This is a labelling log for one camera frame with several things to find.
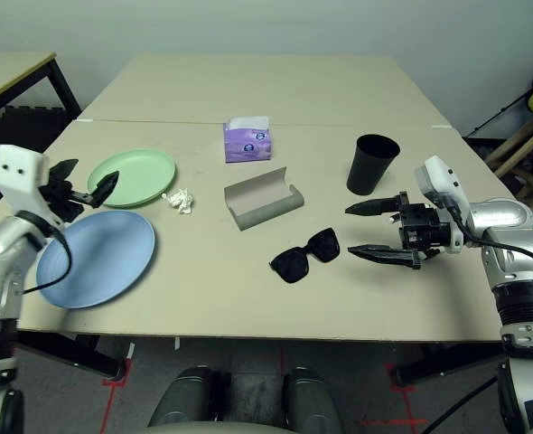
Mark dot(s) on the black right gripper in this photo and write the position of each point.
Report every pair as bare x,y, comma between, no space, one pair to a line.
424,230

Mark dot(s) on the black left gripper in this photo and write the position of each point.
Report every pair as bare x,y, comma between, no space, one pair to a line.
61,199

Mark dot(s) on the blue plate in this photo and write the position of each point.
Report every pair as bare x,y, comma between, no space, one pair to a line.
104,257

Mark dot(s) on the black sunglasses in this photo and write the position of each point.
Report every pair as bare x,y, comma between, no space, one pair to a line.
293,267

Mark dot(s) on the white tissue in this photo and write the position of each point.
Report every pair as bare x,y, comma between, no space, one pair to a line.
180,201

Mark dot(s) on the grey glasses case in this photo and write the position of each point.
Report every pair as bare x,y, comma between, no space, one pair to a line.
257,199

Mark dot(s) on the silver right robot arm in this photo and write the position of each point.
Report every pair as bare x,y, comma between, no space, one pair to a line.
501,212

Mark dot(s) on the green plate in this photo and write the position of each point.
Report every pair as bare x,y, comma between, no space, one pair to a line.
135,176

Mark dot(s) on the black cup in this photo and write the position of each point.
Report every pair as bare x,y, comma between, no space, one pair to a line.
368,167

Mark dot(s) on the black foam floor mat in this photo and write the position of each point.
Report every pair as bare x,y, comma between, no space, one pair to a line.
22,126

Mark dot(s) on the black table foot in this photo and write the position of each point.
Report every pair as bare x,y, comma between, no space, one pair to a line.
86,357
429,366

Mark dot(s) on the purple tissue pack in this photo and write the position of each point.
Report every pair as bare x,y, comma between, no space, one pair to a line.
247,144

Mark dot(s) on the black stand rod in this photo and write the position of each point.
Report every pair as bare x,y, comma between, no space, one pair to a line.
497,113

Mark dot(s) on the red floor tape mark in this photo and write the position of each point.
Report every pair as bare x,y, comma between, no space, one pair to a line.
406,407

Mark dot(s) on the grey right robot leg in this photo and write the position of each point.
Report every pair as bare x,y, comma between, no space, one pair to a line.
311,402

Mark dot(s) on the grey robot leg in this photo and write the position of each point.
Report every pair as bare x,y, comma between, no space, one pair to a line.
311,402
185,398

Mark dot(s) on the grey left robot leg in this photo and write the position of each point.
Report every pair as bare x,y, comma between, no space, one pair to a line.
185,398

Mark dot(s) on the beige robot torso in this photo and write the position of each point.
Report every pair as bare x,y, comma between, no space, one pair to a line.
212,428

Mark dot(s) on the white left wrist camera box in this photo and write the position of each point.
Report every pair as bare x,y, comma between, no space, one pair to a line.
15,165

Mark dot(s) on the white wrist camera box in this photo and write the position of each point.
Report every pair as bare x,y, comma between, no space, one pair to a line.
15,165
438,181

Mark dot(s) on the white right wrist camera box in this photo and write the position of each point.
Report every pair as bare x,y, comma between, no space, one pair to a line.
438,181

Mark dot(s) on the beige side table black frame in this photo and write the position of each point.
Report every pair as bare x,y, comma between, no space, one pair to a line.
9,77

